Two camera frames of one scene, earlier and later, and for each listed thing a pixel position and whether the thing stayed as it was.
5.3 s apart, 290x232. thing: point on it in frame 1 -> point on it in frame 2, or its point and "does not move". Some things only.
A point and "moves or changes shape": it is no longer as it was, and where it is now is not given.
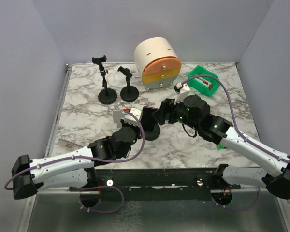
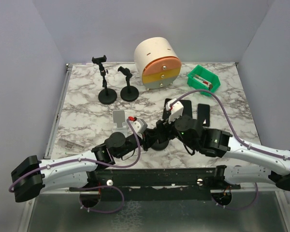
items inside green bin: (204, 81) does not move
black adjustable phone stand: (108, 96) does not move
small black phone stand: (154, 135) moves or changes shape
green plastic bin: (199, 85) does not move
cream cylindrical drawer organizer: (158, 58) does not move
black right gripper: (166, 106) -> (162, 126)
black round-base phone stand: (129, 93) does not move
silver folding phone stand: (117, 115) does not move
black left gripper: (125, 124) -> (149, 137)
